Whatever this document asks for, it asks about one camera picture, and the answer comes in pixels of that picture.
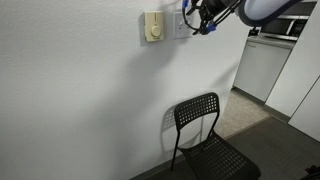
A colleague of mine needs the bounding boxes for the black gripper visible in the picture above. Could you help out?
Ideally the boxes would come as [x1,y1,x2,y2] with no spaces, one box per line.
[186,0,241,35]

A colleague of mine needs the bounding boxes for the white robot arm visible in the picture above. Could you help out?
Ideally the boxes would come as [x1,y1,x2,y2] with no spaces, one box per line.
[181,0,302,35]

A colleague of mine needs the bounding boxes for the small black countertop object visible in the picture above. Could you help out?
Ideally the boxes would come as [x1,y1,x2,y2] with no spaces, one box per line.
[248,27,260,36]

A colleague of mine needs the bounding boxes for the grey kitchen countertop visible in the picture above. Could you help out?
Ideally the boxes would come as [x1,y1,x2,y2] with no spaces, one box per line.
[247,36,296,49]

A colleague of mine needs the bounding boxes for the white kitchen base cabinet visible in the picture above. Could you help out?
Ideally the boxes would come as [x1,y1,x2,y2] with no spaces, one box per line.
[234,41,291,102]

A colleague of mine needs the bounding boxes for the silver black microwave oven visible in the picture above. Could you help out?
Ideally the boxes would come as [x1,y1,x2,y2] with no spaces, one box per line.
[260,15,309,41]

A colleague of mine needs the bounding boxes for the white door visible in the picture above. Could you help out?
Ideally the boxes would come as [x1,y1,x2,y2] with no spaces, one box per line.
[266,1,320,117]

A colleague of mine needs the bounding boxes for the black perforated chair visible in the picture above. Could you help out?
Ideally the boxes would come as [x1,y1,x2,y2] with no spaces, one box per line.
[171,92,261,180]

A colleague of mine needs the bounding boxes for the black object bottom right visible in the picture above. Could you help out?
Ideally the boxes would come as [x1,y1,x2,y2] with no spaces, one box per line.
[300,166,320,180]

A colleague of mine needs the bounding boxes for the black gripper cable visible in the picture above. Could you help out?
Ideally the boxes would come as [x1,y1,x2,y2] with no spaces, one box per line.
[181,0,202,33]

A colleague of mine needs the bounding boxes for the white double switch plate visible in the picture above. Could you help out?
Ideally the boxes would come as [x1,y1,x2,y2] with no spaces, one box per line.
[173,11,193,39]

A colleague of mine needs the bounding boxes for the beige wall thermostat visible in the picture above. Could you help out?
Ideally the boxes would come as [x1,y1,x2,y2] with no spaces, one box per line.
[144,11,164,42]

